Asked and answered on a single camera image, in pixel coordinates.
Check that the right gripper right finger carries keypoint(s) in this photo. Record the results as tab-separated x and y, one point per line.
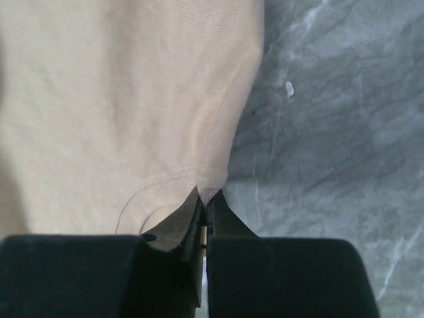
252	276

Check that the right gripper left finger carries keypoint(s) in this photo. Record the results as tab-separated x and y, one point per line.
155	274

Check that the beige t shirt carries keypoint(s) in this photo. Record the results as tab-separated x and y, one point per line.
113	112

